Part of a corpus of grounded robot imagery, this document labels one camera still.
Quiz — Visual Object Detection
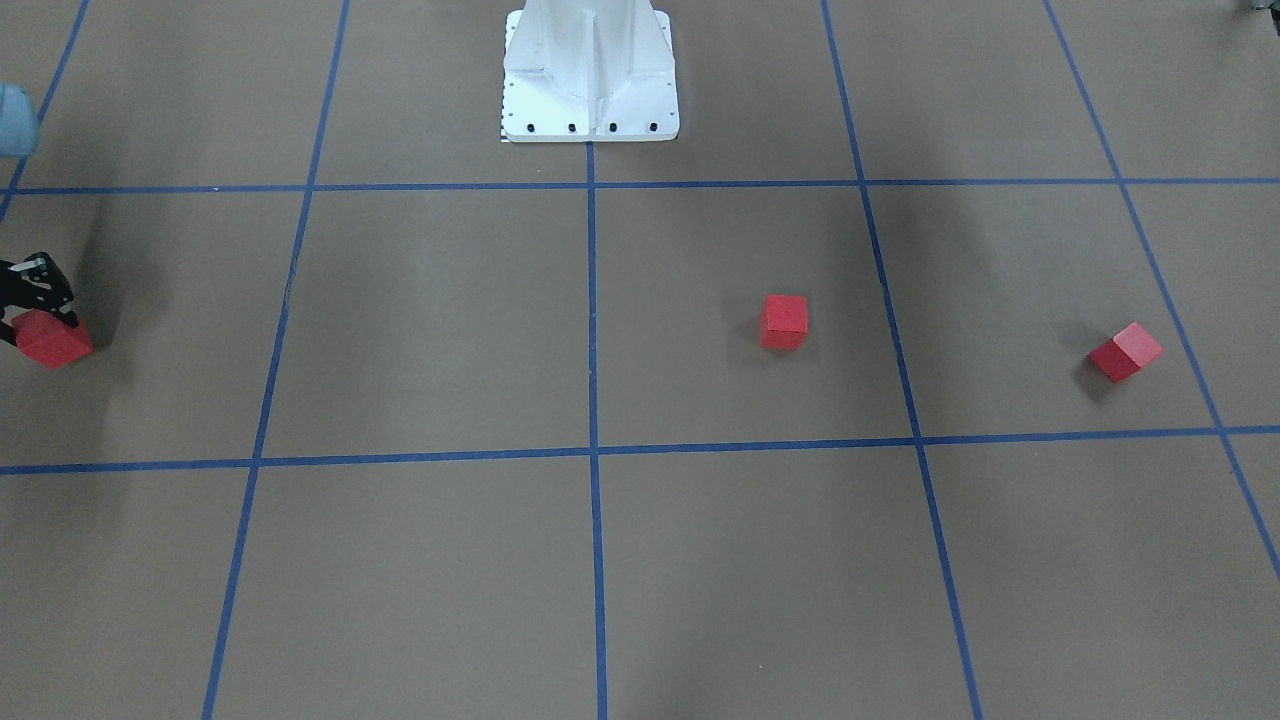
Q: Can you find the red block moved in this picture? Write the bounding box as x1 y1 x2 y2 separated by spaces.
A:
12 309 93 369
759 293 809 351

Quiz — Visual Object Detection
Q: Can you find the red block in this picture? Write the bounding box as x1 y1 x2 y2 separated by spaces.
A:
1085 322 1165 384

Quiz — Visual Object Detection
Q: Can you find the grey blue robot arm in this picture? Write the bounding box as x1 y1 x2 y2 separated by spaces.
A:
1 83 81 328

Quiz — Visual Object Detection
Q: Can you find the brown paper table mat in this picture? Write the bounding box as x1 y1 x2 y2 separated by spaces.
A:
3 1 1277 719

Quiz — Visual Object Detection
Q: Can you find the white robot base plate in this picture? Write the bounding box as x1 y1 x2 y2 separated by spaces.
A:
500 1 681 143

